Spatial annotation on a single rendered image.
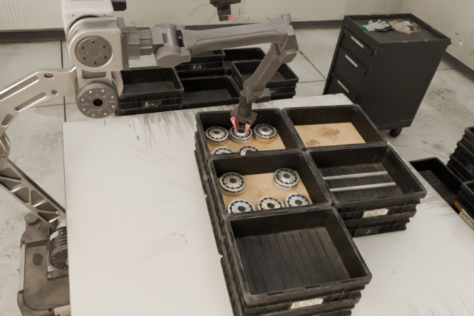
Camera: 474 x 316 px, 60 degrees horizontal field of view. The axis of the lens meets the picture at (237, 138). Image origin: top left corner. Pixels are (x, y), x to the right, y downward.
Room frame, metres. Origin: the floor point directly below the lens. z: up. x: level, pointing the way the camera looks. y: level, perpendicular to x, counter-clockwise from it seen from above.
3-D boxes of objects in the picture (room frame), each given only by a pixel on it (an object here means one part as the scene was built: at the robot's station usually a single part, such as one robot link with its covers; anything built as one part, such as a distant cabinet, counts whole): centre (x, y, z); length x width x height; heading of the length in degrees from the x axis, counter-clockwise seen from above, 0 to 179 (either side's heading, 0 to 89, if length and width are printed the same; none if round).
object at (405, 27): (2.98, -1.10, 0.88); 0.29 x 0.22 x 0.03; 114
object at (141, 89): (2.21, 0.61, 0.37); 0.40 x 0.30 x 0.45; 114
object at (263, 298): (0.83, -0.23, 0.92); 0.40 x 0.30 x 0.02; 109
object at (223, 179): (1.15, -0.01, 0.86); 0.10 x 0.10 x 0.01
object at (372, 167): (1.24, -0.51, 0.87); 0.40 x 0.30 x 0.11; 109
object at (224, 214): (1.11, -0.14, 0.92); 0.40 x 0.30 x 0.02; 109
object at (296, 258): (0.83, -0.23, 0.87); 0.40 x 0.30 x 0.11; 109
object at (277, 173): (1.22, -0.22, 0.86); 0.10 x 0.10 x 0.01
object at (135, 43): (1.03, 0.31, 1.45); 0.09 x 0.08 x 0.12; 24
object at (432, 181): (1.90, -1.24, 0.26); 0.40 x 0.30 x 0.23; 24
